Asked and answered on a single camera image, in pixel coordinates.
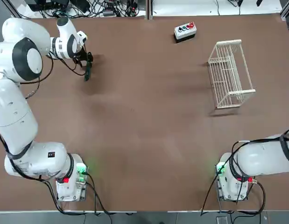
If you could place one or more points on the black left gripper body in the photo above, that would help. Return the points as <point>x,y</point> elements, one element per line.
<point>81,56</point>

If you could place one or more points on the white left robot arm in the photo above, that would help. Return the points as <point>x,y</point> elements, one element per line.
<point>16,116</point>

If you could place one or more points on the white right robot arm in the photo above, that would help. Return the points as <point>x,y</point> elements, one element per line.
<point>258,161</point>

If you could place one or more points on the white button control box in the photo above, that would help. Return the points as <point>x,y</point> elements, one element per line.
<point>185,32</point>

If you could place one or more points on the black power adapter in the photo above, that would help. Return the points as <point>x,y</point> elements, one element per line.
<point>258,2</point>
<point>239,2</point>

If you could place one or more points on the aluminium frame post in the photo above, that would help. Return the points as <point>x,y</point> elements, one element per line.
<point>149,9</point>

